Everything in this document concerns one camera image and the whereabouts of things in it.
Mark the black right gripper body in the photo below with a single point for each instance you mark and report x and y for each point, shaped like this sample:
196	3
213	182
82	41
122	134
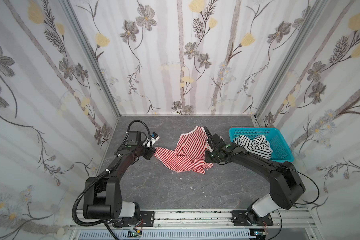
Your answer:
214	146

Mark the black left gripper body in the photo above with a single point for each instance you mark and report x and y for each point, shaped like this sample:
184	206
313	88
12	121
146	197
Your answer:
149	151

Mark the red white striped tank top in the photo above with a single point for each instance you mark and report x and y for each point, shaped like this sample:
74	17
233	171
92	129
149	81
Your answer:
189	153

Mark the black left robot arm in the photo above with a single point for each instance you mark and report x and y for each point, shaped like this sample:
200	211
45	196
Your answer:
102	197

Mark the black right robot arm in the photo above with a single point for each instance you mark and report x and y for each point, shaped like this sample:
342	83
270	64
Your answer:
286	186

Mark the black white striped tank top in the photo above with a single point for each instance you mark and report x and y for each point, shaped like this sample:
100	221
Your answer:
258	146

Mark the teal plastic basket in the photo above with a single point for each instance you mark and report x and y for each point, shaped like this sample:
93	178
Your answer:
281	150

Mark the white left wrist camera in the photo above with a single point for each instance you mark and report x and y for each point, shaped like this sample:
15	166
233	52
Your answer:
153	139

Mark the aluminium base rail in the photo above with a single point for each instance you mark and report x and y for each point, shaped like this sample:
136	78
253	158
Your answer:
295	218

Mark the white slotted cable duct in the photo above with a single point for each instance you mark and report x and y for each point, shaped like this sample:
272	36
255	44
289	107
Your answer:
195	234

